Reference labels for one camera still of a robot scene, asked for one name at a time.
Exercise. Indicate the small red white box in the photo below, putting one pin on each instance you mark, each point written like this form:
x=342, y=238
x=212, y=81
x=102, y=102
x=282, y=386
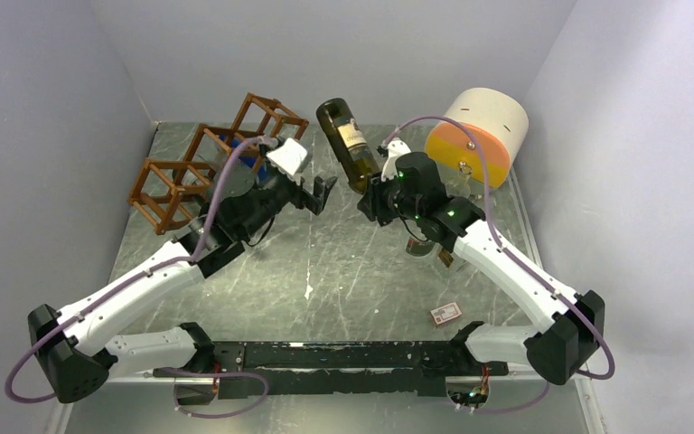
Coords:
x=445, y=313

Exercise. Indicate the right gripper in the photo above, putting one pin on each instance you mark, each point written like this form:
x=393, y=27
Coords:
x=371, y=203

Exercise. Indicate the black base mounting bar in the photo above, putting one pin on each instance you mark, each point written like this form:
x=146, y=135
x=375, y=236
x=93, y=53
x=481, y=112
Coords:
x=288, y=368

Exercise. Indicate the clear square glass bottle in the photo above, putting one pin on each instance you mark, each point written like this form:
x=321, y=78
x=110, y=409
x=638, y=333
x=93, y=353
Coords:
x=443, y=260

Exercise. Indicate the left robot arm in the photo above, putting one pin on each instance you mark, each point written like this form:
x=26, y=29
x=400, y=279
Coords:
x=81, y=346

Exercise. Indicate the cream orange cylindrical box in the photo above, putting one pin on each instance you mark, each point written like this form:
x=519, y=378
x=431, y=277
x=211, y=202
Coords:
x=496, y=126

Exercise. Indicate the brown wooden wine rack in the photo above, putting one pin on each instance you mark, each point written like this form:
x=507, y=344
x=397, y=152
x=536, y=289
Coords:
x=164, y=203

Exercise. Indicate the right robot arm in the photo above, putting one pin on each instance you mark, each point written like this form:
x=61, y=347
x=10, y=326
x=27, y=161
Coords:
x=534, y=291

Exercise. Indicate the blue plastic water bottle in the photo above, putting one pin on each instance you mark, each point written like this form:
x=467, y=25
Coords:
x=251, y=157

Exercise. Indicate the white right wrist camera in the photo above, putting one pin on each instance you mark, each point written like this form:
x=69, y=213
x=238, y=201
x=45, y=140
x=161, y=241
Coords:
x=396, y=148

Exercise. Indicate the green glass wine bottle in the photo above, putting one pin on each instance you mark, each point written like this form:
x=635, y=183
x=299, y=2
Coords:
x=194, y=173

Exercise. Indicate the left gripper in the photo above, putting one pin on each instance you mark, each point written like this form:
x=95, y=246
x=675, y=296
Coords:
x=303, y=196

